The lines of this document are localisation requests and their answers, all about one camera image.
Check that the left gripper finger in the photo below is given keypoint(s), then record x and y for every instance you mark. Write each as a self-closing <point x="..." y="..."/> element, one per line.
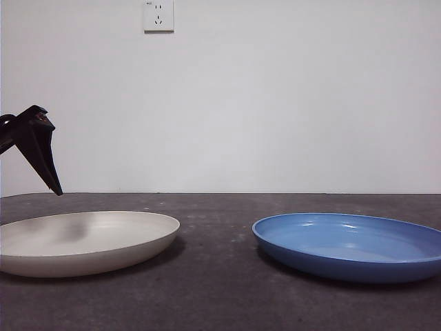
<point x="46" y="138"/>
<point x="31" y="148"/>

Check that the white round plate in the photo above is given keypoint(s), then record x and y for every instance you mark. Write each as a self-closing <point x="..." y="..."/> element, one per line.
<point x="103" y="248"/>

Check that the blue round plate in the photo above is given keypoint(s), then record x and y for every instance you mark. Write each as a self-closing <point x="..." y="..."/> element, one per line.
<point x="344" y="241"/>

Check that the white wall socket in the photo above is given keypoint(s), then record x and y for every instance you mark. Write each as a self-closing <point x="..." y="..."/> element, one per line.
<point x="158" y="17"/>

